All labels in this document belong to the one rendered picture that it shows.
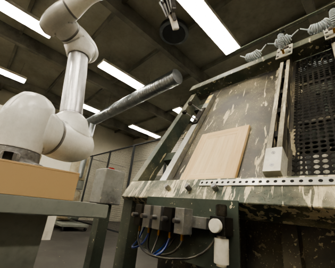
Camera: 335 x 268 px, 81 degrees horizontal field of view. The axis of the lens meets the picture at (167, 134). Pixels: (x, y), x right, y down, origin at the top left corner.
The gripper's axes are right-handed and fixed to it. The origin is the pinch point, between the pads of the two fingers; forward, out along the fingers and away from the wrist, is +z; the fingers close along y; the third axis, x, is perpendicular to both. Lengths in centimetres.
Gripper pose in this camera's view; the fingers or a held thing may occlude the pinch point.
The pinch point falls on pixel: (174, 22)
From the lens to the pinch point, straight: 108.6
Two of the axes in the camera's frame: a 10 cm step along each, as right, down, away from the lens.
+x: -8.8, 3.2, -3.5
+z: 3.0, 9.5, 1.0
